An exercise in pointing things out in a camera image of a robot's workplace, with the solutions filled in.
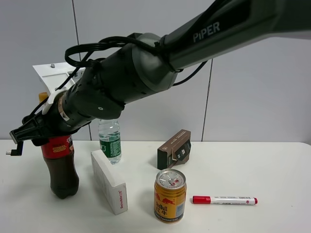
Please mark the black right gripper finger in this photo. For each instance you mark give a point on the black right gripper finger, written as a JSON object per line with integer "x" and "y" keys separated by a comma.
{"x": 32, "y": 129}

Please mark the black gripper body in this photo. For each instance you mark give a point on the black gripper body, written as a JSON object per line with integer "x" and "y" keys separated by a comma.
{"x": 57, "y": 123}

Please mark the cola bottle yellow cap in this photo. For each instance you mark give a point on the cola bottle yellow cap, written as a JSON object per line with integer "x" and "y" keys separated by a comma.
{"x": 58, "y": 155}

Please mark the dark grey Piper robot arm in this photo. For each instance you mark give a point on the dark grey Piper robot arm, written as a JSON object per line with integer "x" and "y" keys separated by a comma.
{"x": 120, "y": 70}

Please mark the clear water bottle green label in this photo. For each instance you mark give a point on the clear water bottle green label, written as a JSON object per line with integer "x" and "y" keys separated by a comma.
{"x": 110, "y": 139}

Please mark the white rectangular carton box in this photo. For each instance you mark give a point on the white rectangular carton box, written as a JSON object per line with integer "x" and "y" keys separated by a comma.
{"x": 110, "y": 182}

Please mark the dark brown carton box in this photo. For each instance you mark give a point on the dark brown carton box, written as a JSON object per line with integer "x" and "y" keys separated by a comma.
{"x": 175, "y": 151}

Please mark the gold Red Bull can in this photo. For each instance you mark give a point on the gold Red Bull can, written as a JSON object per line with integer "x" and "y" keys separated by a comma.
{"x": 169, "y": 195}

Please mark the red white marker pen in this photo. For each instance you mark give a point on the red white marker pen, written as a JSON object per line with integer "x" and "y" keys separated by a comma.
{"x": 224, "y": 200}

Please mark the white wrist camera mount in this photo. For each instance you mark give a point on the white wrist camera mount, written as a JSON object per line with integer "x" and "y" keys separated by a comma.
{"x": 52, "y": 76}

